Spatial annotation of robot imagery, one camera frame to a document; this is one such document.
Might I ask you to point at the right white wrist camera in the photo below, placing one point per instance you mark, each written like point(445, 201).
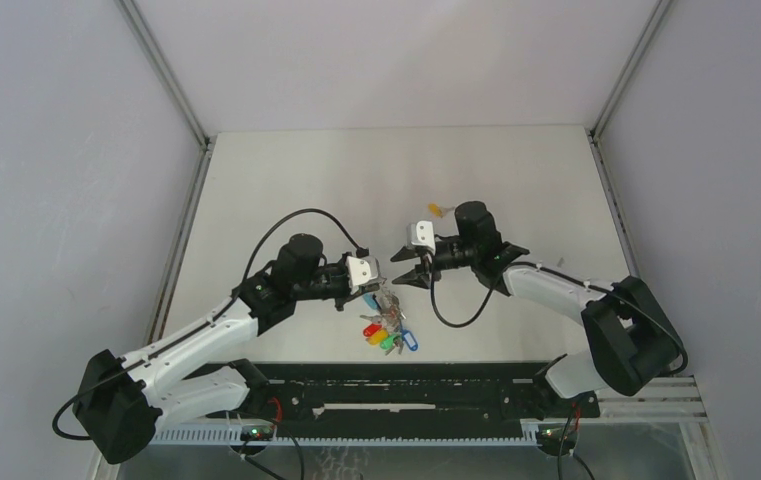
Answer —
point(421, 237)

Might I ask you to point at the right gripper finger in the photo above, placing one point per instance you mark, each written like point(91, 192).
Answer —
point(405, 254)
point(418, 277)

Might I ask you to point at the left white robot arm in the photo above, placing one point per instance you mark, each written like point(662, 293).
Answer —
point(124, 401)

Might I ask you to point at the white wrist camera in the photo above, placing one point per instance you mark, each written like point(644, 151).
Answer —
point(362, 272)
point(421, 237)

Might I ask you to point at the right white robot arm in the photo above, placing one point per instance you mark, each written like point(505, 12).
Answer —
point(630, 339)

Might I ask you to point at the bunch of coloured tagged keys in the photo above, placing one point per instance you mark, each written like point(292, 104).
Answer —
point(389, 332)

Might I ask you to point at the aluminium frame rail left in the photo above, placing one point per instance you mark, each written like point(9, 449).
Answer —
point(184, 158)

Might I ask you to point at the white slotted cable duct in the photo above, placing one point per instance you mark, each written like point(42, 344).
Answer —
point(520, 434)

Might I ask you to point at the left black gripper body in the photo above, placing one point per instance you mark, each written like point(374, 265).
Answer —
point(332, 284)

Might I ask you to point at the aluminium frame rail right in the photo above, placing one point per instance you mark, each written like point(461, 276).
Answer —
point(597, 135)

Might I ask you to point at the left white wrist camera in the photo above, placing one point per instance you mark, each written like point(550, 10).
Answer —
point(362, 272)

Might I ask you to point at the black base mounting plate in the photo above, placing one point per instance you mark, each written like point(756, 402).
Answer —
point(406, 398)

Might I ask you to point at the aluminium frame rail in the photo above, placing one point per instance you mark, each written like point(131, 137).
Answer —
point(184, 158)
point(597, 135)

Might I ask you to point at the yellow tagged key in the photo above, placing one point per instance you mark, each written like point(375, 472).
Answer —
point(439, 211)

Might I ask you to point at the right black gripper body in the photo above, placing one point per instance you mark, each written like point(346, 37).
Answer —
point(452, 254)

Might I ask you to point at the blue handled metal keyring holder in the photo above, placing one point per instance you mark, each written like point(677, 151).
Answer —
point(383, 300)

